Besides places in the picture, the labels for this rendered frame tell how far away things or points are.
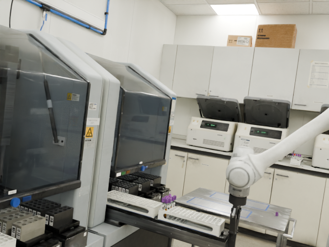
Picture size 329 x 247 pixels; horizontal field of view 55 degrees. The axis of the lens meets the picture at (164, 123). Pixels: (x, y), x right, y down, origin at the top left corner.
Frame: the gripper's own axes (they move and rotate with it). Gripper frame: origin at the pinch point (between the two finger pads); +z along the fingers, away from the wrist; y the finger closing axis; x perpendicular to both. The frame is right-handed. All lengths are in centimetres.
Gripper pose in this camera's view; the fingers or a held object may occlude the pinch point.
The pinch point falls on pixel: (232, 240)
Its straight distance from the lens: 150.6
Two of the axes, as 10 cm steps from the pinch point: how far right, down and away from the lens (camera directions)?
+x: 9.0, 1.3, -4.1
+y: -4.1, 0.0, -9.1
